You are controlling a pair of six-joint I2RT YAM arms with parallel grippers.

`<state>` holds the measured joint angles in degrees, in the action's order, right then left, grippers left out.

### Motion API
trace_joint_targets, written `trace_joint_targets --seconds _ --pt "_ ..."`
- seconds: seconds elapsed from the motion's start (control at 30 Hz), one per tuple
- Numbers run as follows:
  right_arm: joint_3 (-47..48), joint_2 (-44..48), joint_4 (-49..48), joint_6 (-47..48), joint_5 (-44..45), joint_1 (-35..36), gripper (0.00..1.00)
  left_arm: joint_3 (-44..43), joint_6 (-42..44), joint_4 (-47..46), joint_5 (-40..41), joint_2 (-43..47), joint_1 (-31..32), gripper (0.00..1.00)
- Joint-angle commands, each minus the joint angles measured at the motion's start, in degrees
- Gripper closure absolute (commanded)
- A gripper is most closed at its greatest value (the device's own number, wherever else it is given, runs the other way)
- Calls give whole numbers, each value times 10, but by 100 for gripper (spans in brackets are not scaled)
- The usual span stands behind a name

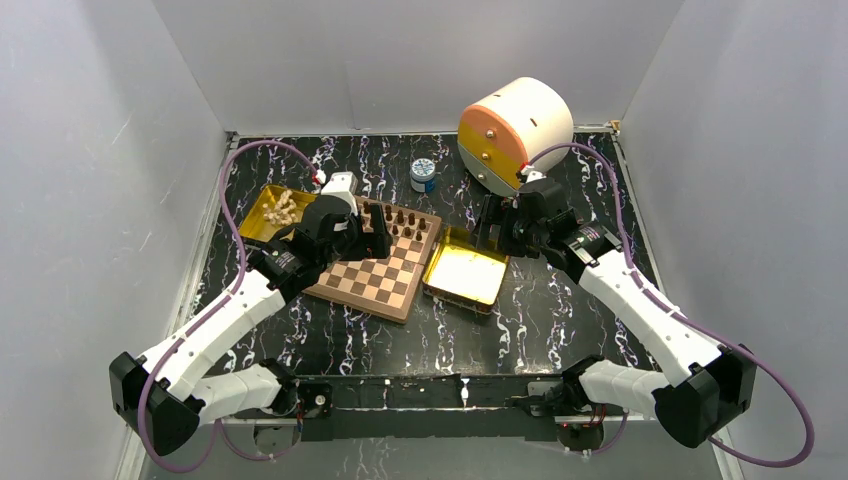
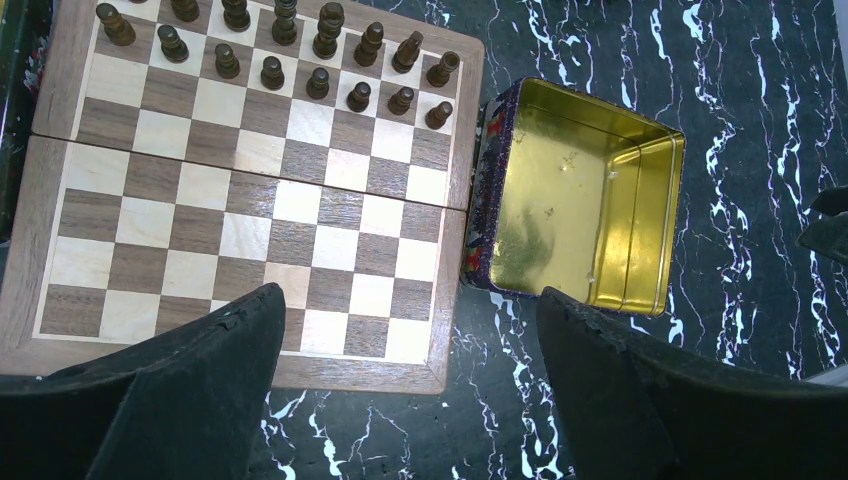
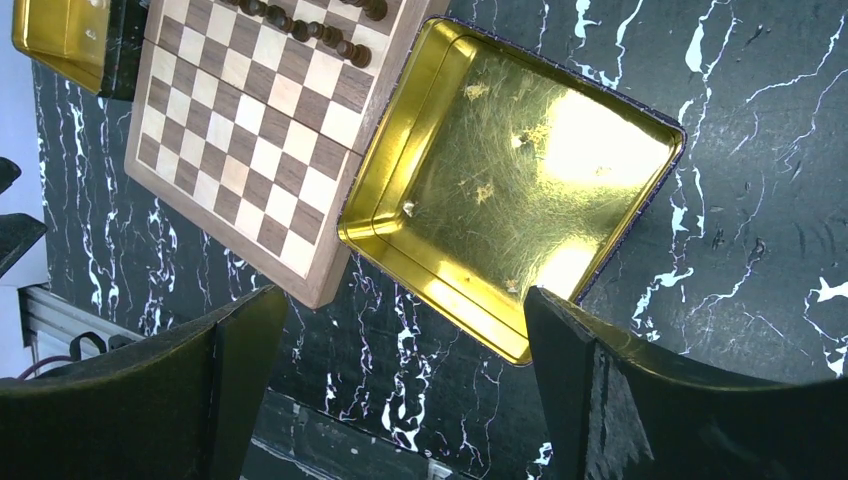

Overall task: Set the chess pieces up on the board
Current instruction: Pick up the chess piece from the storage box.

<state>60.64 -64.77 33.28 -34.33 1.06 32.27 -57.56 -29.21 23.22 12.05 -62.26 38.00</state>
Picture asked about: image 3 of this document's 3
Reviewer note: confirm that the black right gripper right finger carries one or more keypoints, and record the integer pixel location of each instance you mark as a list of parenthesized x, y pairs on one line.
[(619, 407)]

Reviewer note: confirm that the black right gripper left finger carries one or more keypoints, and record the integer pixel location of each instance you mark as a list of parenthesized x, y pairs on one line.
[(178, 405)]

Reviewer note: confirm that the wooden chess board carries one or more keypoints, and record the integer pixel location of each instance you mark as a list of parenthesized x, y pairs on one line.
[(256, 137)]

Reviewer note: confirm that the gold tin with white pieces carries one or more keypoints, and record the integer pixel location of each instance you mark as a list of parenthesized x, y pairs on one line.
[(95, 44)]

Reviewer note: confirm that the row of dark chess pieces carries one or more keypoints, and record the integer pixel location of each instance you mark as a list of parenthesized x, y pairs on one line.
[(357, 54)]

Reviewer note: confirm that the empty gold square tin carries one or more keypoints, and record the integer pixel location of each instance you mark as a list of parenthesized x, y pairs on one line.
[(493, 170)]

